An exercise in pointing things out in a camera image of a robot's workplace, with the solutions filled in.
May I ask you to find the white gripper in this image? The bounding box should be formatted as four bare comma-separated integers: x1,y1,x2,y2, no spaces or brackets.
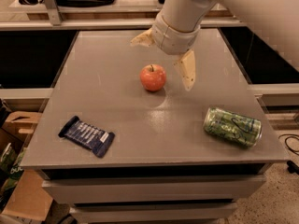
130,13,200,91

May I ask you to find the green soda can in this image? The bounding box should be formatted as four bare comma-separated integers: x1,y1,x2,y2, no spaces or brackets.
203,107,263,148

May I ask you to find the black cable on floor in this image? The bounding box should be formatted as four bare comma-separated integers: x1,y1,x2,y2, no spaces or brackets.
278,133,299,175

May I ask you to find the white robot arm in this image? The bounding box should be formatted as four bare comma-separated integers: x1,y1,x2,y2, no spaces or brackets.
131,0,299,91

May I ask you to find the red apple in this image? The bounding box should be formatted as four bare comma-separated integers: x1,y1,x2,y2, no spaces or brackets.
139,64,166,91

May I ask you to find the blue rxbar blueberry wrapper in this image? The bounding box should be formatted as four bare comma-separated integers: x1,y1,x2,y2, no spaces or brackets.
58,116,115,158

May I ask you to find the cardboard box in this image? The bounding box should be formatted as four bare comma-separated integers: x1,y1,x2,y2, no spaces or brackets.
2,111,52,224

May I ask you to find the green snack bag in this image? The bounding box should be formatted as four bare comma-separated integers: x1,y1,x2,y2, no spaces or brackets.
0,143,24,203

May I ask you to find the metal shelf rail frame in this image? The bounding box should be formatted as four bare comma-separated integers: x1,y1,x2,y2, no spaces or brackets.
0,0,247,32

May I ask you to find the grey drawer cabinet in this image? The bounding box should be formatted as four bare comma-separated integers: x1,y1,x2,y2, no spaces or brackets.
21,29,288,224

